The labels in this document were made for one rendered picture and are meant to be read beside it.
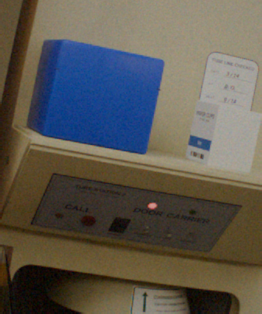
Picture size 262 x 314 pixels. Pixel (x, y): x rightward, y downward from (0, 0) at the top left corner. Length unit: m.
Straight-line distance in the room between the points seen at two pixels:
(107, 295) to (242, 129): 0.25
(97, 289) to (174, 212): 0.16
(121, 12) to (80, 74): 0.14
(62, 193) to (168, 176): 0.10
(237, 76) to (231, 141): 0.11
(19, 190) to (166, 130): 0.19
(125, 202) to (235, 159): 0.12
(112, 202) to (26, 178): 0.09
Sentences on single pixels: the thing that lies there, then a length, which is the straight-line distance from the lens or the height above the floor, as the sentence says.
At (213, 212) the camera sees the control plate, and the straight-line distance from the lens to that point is 0.96.
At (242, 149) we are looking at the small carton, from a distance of 0.96.
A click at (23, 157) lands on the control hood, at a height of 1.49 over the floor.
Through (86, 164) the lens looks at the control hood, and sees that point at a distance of 0.89.
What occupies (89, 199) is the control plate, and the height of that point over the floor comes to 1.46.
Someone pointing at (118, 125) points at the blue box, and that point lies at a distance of 0.90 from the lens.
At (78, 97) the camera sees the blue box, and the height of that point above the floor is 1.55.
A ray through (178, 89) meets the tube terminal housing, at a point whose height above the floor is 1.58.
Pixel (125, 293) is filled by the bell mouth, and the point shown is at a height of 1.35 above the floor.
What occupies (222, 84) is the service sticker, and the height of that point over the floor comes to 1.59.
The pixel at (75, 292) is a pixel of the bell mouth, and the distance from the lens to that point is 1.08.
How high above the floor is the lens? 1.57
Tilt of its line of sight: 3 degrees down
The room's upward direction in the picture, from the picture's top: 12 degrees clockwise
